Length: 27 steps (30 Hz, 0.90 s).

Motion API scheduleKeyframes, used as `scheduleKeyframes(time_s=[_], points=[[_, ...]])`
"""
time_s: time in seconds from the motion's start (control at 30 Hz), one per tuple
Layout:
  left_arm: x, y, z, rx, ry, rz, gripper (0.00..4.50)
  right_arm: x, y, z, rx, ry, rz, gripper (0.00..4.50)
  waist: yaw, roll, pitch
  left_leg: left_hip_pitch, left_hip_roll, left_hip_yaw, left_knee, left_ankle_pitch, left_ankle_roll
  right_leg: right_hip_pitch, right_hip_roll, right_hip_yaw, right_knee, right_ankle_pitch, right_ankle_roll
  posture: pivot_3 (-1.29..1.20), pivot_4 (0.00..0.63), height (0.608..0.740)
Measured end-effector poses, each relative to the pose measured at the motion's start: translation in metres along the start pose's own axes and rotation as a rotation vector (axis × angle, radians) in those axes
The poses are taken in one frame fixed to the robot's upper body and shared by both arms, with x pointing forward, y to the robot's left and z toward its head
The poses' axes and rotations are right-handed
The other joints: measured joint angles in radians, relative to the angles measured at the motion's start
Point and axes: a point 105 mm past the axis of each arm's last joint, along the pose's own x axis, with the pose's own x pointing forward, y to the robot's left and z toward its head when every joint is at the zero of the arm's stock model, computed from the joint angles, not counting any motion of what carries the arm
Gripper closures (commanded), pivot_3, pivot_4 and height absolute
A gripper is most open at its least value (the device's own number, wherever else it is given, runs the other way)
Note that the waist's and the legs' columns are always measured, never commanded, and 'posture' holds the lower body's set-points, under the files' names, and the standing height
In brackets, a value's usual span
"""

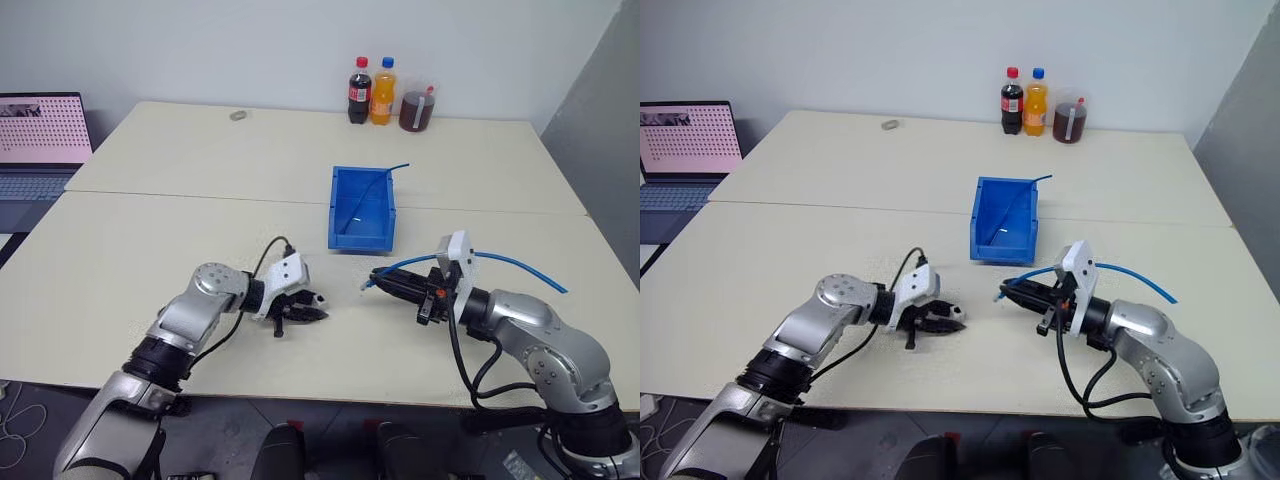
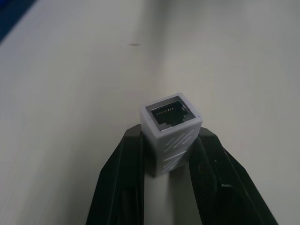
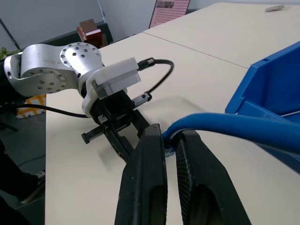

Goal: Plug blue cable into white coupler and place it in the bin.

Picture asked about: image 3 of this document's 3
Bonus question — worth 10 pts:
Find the blue cable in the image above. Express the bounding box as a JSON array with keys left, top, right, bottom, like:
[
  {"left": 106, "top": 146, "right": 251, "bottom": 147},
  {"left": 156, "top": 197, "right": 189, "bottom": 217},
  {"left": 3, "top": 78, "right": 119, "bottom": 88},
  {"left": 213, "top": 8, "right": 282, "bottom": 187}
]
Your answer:
[{"left": 162, "top": 112, "right": 300, "bottom": 158}]

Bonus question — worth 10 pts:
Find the person's dark trouser leg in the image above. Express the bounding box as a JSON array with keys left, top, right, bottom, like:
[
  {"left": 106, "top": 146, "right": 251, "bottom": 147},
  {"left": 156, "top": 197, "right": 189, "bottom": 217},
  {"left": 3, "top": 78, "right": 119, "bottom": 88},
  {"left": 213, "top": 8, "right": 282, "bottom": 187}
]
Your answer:
[{"left": 0, "top": 139, "right": 39, "bottom": 225}]

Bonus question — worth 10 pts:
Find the pink perforated board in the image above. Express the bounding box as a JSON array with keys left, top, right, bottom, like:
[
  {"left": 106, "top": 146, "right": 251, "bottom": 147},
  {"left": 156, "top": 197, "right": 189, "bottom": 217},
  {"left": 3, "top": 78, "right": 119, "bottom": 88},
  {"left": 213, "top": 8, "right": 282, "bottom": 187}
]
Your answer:
[{"left": 149, "top": 0, "right": 192, "bottom": 29}]

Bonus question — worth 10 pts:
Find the blue plastic bin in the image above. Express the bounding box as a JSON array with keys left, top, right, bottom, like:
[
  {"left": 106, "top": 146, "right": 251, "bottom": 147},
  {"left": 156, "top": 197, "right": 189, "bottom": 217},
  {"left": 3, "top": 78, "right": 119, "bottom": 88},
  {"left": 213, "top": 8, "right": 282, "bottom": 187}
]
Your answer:
[{"left": 225, "top": 41, "right": 300, "bottom": 162}]

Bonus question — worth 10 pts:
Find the red and brown box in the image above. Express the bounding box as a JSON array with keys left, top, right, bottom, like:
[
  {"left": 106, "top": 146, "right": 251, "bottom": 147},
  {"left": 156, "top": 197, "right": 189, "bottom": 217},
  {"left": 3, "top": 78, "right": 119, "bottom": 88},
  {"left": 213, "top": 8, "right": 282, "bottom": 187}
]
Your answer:
[{"left": 76, "top": 19, "right": 104, "bottom": 49}]

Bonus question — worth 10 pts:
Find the green plant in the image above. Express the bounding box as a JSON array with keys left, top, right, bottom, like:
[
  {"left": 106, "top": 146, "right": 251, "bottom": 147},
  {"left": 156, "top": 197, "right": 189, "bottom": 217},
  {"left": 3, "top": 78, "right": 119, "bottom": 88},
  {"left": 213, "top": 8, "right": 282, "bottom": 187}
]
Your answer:
[{"left": 0, "top": 46, "right": 21, "bottom": 61}]

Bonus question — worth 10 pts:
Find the person's sneaker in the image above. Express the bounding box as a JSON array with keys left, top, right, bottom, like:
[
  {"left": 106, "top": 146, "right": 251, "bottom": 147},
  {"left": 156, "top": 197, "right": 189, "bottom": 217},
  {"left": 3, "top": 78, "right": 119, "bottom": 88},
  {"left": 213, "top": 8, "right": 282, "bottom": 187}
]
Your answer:
[{"left": 19, "top": 170, "right": 46, "bottom": 203}]

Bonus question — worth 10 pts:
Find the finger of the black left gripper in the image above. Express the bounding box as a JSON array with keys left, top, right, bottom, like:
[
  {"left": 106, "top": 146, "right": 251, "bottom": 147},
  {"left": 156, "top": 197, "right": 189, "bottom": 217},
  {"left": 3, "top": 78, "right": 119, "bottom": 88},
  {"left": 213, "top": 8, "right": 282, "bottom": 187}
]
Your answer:
[
  {"left": 104, "top": 127, "right": 136, "bottom": 163},
  {"left": 130, "top": 109, "right": 151, "bottom": 139}
]

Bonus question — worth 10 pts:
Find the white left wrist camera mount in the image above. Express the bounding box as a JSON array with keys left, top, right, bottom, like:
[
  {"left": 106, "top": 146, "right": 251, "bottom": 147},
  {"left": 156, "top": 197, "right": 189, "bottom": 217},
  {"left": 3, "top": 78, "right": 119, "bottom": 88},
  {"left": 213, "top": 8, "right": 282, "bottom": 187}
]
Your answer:
[{"left": 81, "top": 57, "right": 142, "bottom": 118}]

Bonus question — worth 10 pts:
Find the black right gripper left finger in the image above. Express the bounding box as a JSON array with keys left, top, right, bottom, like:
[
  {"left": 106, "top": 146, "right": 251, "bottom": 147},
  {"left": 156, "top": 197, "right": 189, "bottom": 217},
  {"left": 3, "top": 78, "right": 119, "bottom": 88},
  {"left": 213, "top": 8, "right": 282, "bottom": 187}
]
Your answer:
[{"left": 114, "top": 123, "right": 168, "bottom": 225}]

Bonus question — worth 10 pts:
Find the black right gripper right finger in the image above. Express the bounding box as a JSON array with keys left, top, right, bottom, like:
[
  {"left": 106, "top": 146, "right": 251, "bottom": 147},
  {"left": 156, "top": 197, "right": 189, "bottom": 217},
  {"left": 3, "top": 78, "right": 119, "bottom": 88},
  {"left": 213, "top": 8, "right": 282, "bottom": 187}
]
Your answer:
[{"left": 175, "top": 129, "right": 253, "bottom": 225}]

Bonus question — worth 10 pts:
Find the yellow white patterned mat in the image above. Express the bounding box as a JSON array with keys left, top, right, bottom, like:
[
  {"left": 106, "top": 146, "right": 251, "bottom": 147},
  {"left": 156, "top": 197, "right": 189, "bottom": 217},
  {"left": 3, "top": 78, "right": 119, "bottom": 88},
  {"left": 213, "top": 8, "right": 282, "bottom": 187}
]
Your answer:
[{"left": 15, "top": 93, "right": 47, "bottom": 120}]

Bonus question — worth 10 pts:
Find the small grey object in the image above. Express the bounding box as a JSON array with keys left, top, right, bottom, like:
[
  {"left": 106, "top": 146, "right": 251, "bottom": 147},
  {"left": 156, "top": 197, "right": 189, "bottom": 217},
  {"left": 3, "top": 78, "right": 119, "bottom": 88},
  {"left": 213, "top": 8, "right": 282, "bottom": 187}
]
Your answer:
[{"left": 264, "top": 5, "right": 285, "bottom": 13}]

